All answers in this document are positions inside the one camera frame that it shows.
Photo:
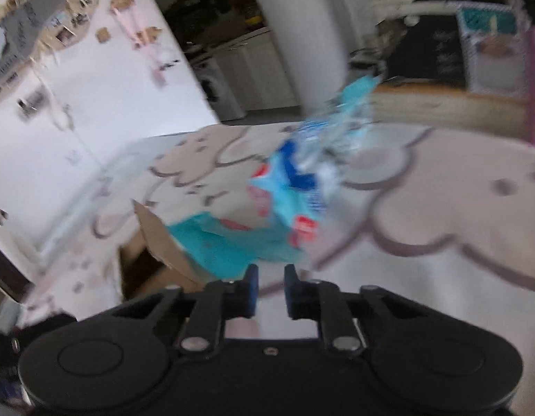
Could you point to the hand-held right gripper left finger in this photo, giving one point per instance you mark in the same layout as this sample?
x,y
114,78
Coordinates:
x,y
251,292

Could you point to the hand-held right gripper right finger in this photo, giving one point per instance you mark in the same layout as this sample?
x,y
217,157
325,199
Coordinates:
x,y
293,297

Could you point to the teal plastic packet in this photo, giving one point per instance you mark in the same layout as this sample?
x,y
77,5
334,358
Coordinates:
x,y
224,247

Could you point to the blue white plastic packaging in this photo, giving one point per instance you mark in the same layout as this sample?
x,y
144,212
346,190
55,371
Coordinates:
x,y
302,182

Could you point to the brown cardboard box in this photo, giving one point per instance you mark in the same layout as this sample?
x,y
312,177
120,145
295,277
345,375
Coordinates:
x,y
159,251

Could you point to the white washing machine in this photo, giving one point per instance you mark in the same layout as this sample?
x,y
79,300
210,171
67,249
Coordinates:
x,y
220,91

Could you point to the grey kitchen cabinet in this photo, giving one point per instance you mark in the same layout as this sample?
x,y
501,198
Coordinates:
x,y
254,73

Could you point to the low wooden cabinet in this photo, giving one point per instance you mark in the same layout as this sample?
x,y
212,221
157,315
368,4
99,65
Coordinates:
x,y
449,108

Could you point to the white round column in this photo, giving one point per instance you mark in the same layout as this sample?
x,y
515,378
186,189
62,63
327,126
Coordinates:
x,y
298,30

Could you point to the black chalkboard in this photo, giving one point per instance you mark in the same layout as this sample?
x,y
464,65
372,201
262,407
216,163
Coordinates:
x,y
427,52

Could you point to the white teal toy kitchen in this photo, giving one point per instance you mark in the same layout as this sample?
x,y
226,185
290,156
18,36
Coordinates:
x,y
492,47

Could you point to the pink wall hanging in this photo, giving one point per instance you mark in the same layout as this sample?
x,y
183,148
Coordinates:
x,y
142,39

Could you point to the grey wall board with decorations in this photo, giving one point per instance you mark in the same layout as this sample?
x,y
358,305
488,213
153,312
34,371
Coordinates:
x,y
33,21

